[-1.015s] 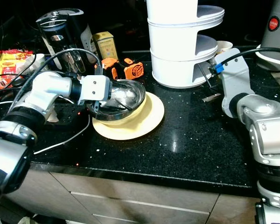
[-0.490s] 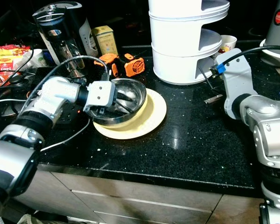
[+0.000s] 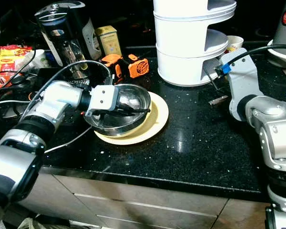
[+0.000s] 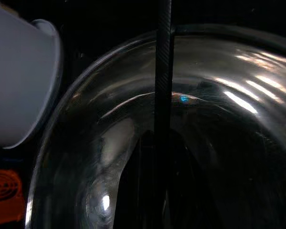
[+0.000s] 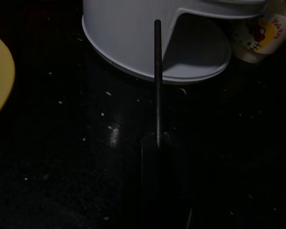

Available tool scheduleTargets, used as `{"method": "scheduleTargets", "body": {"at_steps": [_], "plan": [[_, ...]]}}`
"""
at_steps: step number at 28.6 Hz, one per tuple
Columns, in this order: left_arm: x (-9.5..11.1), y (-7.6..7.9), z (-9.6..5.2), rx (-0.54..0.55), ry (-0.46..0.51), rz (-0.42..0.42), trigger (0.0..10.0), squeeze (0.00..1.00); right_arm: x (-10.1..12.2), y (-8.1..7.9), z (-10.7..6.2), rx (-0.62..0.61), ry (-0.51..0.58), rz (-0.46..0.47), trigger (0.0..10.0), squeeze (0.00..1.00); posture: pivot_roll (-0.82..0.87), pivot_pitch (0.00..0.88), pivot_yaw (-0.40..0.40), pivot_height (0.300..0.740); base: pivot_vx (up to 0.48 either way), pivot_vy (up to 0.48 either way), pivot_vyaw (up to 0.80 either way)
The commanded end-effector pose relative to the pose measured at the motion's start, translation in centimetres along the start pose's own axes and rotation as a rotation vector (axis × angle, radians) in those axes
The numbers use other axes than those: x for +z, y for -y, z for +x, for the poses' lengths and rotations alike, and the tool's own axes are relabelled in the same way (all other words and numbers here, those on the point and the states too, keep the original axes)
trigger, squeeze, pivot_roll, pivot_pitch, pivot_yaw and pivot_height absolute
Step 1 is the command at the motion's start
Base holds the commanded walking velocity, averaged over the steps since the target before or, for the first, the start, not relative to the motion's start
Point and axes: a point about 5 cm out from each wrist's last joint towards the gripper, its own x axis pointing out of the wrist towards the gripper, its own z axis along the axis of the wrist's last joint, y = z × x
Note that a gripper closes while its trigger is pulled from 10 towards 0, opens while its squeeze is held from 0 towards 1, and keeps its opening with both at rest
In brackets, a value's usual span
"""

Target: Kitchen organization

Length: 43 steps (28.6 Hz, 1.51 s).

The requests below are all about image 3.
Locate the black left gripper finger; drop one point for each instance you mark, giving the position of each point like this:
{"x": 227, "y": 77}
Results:
{"x": 138, "y": 110}
{"x": 131, "y": 108}

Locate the steel bowl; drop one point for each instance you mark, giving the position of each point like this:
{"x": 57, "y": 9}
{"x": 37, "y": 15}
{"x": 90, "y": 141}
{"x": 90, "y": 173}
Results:
{"x": 117, "y": 125}

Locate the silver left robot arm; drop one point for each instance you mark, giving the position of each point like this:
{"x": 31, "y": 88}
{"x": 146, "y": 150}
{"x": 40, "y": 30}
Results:
{"x": 28, "y": 143}

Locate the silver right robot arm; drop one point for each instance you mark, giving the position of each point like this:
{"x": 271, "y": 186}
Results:
{"x": 274, "y": 138}

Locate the grey kitchen cabinet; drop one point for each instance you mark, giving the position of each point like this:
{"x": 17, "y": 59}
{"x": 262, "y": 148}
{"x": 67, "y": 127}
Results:
{"x": 138, "y": 205}

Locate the pale yellow plate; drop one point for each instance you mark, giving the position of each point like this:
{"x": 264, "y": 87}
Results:
{"x": 157, "y": 121}

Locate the orange black power tool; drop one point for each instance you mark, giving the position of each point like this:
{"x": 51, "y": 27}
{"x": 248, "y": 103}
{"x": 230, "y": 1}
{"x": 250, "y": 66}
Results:
{"x": 138, "y": 67}

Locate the yellow tin box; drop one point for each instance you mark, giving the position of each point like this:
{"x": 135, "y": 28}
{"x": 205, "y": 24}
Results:
{"x": 108, "y": 41}

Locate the white tiered round rack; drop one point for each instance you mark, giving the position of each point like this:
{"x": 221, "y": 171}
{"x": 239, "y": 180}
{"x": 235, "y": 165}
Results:
{"x": 190, "y": 47}

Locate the black silver coffee maker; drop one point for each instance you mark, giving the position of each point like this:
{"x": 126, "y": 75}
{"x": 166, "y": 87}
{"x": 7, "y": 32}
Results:
{"x": 64, "y": 28}

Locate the red yellow noodle packet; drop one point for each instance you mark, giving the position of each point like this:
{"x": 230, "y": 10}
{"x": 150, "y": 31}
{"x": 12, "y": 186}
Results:
{"x": 9, "y": 59}

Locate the small printed white cup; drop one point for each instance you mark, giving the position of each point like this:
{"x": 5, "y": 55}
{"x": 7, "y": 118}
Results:
{"x": 234, "y": 44}

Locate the grey appliance with red button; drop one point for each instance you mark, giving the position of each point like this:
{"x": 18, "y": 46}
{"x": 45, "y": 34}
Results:
{"x": 285, "y": 33}

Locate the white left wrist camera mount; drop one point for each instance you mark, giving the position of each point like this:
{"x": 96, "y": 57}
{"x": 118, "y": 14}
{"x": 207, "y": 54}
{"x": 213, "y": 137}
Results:
{"x": 102, "y": 99}

